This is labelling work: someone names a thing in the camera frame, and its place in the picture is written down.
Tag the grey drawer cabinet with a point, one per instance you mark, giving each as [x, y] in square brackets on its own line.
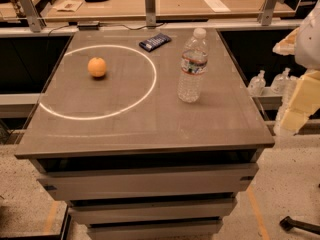
[132, 118]

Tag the bottom grey drawer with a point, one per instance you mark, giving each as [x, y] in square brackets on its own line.
[151, 231]

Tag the clear plastic water bottle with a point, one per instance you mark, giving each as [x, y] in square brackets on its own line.
[194, 61]

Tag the clear bottle on shelf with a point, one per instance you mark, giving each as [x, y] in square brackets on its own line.
[257, 84]
[279, 82]

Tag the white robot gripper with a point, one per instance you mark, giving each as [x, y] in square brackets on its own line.
[309, 42]

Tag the tan paper note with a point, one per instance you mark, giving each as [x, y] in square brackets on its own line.
[68, 6]

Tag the orange fruit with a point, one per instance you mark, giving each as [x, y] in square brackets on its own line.
[97, 67]

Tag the black chair base leg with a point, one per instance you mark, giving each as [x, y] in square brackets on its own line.
[288, 224]

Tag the left metal bracket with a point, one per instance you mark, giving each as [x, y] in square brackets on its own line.
[34, 20]

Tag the white paper sheet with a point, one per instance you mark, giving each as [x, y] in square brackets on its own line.
[217, 6]

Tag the middle metal bracket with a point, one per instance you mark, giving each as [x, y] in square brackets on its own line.
[150, 9]

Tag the middle grey drawer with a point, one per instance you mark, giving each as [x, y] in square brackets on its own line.
[153, 211]

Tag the blue snack packet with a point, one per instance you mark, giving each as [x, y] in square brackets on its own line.
[154, 42]

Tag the grey drawer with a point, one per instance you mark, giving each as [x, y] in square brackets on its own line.
[153, 211]
[149, 182]
[151, 231]

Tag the top grey drawer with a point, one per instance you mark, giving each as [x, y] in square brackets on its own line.
[149, 182]

